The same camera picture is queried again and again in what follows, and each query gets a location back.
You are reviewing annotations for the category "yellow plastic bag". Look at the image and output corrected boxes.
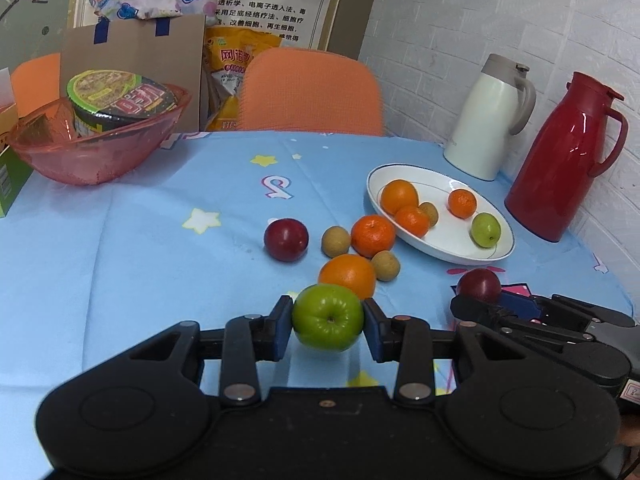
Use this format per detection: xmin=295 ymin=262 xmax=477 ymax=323
xmin=202 ymin=27 xmax=286 ymax=132

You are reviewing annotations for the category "wall poster with text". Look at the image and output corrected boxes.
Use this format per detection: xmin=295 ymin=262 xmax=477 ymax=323
xmin=74 ymin=0 xmax=351 ymax=56

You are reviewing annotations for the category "dark red plum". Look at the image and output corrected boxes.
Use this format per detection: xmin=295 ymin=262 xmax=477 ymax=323
xmin=264 ymin=218 xmax=309 ymax=263
xmin=456 ymin=268 xmax=502 ymax=305

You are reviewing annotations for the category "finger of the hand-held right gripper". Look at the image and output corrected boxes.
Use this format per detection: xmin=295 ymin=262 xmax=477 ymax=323
xmin=510 ymin=293 xmax=637 ymax=329
xmin=450 ymin=294 xmax=592 ymax=349

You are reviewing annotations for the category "brown longan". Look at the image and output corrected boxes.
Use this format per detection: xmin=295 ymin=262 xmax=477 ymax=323
xmin=321 ymin=226 xmax=351 ymax=257

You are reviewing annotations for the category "green apple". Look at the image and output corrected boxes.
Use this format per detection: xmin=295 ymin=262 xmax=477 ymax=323
xmin=470 ymin=212 xmax=502 ymax=249
xmin=292 ymin=284 xmax=364 ymax=352

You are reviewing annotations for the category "white plate with blue rim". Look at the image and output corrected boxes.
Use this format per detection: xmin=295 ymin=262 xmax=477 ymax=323
xmin=366 ymin=163 xmax=517 ymax=266

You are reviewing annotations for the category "red thermos jug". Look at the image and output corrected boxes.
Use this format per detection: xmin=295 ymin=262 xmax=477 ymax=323
xmin=504 ymin=71 xmax=629 ymax=243

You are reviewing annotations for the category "white thermos jug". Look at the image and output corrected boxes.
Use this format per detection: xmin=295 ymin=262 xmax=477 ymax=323
xmin=443 ymin=53 xmax=537 ymax=182

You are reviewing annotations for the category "green carton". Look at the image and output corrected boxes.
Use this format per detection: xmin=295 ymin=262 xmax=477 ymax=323
xmin=0 ymin=145 xmax=35 ymax=218

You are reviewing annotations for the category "instant noodle cup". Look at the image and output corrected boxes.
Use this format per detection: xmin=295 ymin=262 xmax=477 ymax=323
xmin=66 ymin=70 xmax=180 ymax=138

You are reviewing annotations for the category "pink plastic bowl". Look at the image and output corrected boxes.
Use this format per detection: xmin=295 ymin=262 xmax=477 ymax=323
xmin=7 ymin=83 xmax=192 ymax=187

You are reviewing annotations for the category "tangerine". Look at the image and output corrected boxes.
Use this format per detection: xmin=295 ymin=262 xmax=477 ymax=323
xmin=447 ymin=188 xmax=478 ymax=220
xmin=395 ymin=205 xmax=431 ymax=239
xmin=350 ymin=214 xmax=397 ymax=259

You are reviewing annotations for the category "large cardboard box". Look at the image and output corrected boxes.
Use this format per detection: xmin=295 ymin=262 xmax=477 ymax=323
xmin=60 ymin=14 xmax=207 ymax=133

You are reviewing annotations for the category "orange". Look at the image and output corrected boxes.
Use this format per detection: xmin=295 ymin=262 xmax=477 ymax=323
xmin=318 ymin=254 xmax=377 ymax=301
xmin=380 ymin=179 xmax=420 ymax=217

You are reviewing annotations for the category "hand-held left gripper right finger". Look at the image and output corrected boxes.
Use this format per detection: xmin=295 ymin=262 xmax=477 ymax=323
xmin=362 ymin=297 xmax=527 ymax=408

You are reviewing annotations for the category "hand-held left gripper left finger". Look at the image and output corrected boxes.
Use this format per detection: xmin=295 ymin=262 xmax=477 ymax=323
xmin=127 ymin=295 xmax=296 ymax=408

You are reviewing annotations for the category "frosted glass partition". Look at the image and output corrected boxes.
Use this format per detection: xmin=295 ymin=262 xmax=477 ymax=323
xmin=0 ymin=0 xmax=76 ymax=68

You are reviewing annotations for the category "blue cartoon printed tablecloth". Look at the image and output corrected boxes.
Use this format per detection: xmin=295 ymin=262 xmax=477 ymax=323
xmin=0 ymin=130 xmax=633 ymax=471

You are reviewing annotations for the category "orange fabric chair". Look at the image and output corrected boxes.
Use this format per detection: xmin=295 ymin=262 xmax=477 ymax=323
xmin=10 ymin=52 xmax=63 ymax=121
xmin=239 ymin=48 xmax=385 ymax=137

